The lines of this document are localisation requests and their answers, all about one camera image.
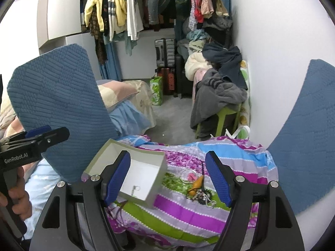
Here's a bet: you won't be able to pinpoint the hanging socks and underwear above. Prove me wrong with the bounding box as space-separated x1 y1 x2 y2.
189 0 231 32

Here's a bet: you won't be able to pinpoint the teal hanging garment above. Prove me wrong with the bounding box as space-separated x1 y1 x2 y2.
123 31 138 56

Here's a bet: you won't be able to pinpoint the cream quilt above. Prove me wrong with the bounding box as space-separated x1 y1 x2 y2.
184 54 212 80

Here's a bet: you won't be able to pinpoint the white shirt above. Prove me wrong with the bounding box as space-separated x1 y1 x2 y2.
126 0 144 41

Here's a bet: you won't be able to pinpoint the striped white sweater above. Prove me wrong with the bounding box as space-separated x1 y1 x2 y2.
107 0 118 42

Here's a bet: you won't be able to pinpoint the yellow sweater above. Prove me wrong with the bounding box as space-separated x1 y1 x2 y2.
115 0 129 28

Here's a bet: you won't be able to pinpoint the green plastic stool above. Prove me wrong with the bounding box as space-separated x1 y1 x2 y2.
195 103 242 139

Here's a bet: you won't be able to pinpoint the grey striped hoodie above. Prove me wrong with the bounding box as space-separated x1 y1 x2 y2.
191 68 248 136

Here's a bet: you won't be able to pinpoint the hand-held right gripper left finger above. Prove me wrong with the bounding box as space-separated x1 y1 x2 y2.
29 150 131 251

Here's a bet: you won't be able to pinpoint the beige bed cover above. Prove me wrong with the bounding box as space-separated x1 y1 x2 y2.
123 81 157 126

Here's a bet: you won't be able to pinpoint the low white cabinet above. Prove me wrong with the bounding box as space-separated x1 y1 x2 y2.
65 33 98 81

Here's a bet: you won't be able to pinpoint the thin silver hoop bangle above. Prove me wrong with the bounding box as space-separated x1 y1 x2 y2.
180 169 199 183

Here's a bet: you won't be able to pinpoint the silver suitcase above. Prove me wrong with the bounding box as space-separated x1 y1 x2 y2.
154 39 175 67

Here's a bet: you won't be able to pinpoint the black suitcase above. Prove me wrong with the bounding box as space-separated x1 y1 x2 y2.
174 54 194 100

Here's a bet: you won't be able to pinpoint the pink beige blanket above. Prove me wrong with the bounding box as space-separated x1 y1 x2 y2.
0 91 27 139

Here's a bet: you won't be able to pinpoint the yellow jacket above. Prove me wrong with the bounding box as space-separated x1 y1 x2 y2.
84 0 110 32

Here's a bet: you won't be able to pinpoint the red suitcase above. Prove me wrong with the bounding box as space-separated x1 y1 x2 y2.
158 67 175 96

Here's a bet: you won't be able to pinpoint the green shopping bag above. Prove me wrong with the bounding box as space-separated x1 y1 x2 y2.
150 76 163 106

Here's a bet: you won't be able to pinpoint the blue bed skirt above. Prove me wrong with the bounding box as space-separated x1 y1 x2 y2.
108 101 157 138

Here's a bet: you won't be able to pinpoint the dark hanging clothes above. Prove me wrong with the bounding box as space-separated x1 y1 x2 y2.
136 0 157 32

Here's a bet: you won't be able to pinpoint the black hair stick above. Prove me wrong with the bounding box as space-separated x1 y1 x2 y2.
200 162 207 191

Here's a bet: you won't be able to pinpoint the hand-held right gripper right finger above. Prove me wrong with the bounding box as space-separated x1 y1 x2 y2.
205 150 305 251

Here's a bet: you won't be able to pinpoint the dark cord necklace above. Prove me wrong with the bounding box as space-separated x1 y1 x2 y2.
108 200 131 220

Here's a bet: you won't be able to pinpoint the dark plaid shirt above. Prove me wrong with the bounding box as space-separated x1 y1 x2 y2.
89 0 109 64

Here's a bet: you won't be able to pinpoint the navy garment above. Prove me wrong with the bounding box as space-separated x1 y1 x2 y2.
203 42 248 89

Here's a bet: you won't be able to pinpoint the floral green board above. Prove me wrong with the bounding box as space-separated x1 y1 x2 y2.
239 60 252 136

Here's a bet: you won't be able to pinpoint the light blue garment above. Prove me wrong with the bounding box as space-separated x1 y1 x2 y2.
186 30 210 42

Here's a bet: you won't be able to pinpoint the tall white cabinet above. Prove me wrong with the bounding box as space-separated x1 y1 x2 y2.
37 0 81 49

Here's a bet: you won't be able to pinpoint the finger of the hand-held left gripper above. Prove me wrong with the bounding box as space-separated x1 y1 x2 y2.
25 125 52 139
25 127 70 160

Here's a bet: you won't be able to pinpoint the white cardboard box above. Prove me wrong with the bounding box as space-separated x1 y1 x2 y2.
82 138 168 210

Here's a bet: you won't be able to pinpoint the checkered beige pillow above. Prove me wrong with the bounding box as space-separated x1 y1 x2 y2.
97 80 142 113

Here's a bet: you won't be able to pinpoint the orange gourd pendant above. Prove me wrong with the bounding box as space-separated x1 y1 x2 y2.
189 176 205 196

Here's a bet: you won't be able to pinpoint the pink quilt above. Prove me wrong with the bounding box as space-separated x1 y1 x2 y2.
192 69 210 102

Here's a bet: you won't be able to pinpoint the colourful striped blanket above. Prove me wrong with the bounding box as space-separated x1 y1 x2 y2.
81 134 279 246

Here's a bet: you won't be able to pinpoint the dark bead bracelet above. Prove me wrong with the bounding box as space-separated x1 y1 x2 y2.
192 191 210 205

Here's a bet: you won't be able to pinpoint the dark grey garment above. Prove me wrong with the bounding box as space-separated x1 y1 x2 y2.
203 16 233 47

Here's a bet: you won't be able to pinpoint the person's left hand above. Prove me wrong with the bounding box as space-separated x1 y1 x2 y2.
0 166 32 220

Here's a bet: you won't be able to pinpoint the light blue bedsheet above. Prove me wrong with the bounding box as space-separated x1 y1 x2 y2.
25 158 88 241

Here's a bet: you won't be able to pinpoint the white bag handles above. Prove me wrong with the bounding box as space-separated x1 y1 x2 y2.
225 125 250 140

